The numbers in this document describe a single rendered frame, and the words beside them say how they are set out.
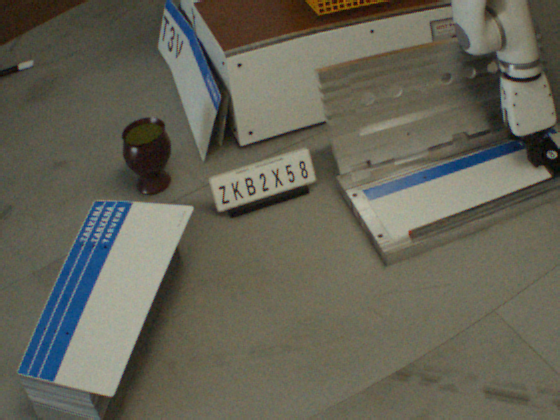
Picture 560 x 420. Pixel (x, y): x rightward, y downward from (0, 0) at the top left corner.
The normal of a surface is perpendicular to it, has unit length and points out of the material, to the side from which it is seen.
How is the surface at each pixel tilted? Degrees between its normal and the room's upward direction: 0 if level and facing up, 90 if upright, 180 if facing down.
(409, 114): 76
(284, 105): 90
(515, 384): 0
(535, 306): 0
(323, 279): 0
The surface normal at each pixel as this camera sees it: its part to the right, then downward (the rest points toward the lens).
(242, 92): 0.33, 0.57
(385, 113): 0.29, 0.37
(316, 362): -0.13, -0.76
